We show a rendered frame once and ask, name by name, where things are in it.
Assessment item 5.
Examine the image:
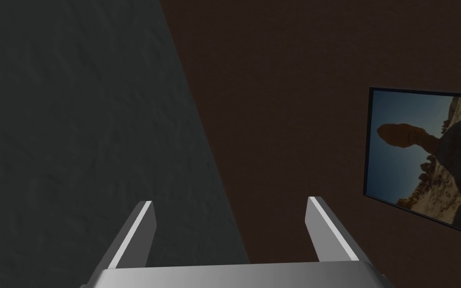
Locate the framed desert rock picture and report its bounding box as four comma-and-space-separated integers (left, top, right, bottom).
362, 86, 461, 240

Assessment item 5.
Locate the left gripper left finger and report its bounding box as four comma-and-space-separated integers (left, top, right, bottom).
99, 200, 157, 270

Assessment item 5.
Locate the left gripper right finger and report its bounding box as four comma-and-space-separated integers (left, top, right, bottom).
304, 195, 372, 265

